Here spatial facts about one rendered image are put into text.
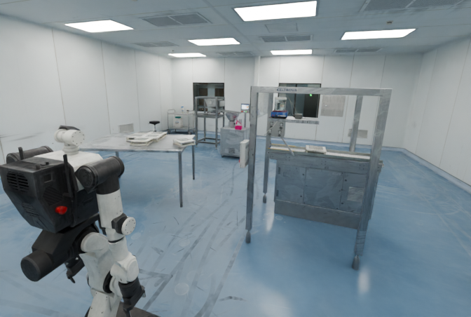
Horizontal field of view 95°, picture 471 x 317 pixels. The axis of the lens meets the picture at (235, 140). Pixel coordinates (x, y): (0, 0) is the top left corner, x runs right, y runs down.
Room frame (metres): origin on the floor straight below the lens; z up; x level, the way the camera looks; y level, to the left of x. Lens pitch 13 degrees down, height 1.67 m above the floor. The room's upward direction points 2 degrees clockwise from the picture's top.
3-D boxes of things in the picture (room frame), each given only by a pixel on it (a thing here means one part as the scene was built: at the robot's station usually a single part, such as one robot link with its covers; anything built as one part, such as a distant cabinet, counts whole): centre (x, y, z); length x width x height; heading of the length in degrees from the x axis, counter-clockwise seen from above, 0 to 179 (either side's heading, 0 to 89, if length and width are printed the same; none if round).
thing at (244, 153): (2.13, -0.10, 1.05); 0.17 x 0.06 x 0.26; 162
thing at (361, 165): (2.70, -1.11, 0.86); 1.30 x 0.29 x 0.10; 72
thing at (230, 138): (5.55, 0.01, 0.38); 0.63 x 0.57 x 0.76; 72
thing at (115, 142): (3.38, 1.49, 0.85); 1.50 x 1.10 x 0.04; 91
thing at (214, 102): (6.29, 0.58, 0.75); 1.43 x 1.06 x 1.50; 72
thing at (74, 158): (0.90, 0.77, 1.23); 0.34 x 0.30 x 0.36; 72
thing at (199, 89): (8.58, 1.11, 1.43); 1.32 x 0.01 x 1.11; 72
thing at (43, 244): (0.87, 0.78, 0.97); 0.28 x 0.13 x 0.18; 162
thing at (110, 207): (0.88, 0.54, 1.12); 0.13 x 0.12 x 0.22; 73
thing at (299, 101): (7.56, -2.11, 1.43); 1.38 x 0.01 x 1.16; 72
